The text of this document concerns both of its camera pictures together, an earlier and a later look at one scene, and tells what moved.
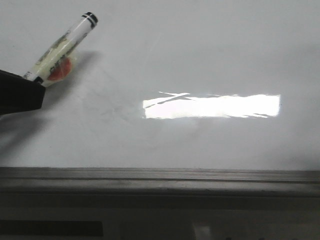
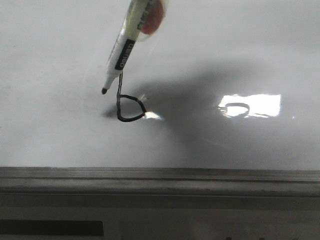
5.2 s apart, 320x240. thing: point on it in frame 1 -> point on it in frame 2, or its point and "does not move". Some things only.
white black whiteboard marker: x=58 y=61 -> x=129 y=32
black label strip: x=47 y=227 does not move
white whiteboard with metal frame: x=169 y=104 does not move
